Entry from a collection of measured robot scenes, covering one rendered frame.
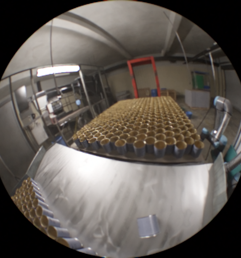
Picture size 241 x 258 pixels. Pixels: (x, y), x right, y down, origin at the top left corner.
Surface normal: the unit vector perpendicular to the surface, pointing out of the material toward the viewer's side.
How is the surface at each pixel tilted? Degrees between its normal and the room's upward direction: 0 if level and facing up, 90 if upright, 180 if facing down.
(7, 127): 90
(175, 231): 0
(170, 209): 0
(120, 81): 90
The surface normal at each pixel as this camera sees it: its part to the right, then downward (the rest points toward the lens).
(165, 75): -0.37, 0.50
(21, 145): 0.90, 0.00
